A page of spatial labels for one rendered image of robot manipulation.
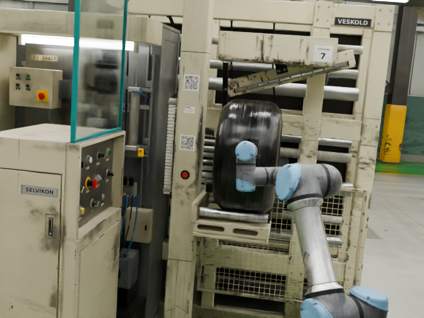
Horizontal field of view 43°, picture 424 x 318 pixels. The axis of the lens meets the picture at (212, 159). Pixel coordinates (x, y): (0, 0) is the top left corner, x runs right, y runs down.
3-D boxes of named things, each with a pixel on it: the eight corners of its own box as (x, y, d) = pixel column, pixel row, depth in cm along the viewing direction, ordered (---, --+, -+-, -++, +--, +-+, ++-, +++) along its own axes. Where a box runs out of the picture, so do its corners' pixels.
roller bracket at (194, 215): (190, 223, 258) (191, 203, 256) (204, 204, 297) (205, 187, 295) (196, 224, 257) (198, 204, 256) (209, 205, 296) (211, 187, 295)
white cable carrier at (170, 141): (163, 193, 271) (168, 98, 263) (165, 191, 276) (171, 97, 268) (171, 194, 270) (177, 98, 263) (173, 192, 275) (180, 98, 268)
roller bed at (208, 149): (185, 189, 308) (189, 137, 304) (190, 184, 323) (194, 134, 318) (220, 192, 306) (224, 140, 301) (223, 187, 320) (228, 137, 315)
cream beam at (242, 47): (217, 59, 282) (219, 30, 279) (223, 60, 306) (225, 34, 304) (335, 67, 273) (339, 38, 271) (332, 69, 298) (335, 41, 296)
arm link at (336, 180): (359, 163, 177) (281, 161, 221) (330, 163, 172) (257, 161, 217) (358, 199, 177) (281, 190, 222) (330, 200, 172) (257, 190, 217)
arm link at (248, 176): (267, 191, 210) (267, 163, 210) (240, 192, 206) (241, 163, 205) (257, 190, 217) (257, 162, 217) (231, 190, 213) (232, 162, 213)
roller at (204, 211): (196, 215, 260) (197, 206, 261) (197, 216, 265) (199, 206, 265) (269, 223, 255) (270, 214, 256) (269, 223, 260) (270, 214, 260)
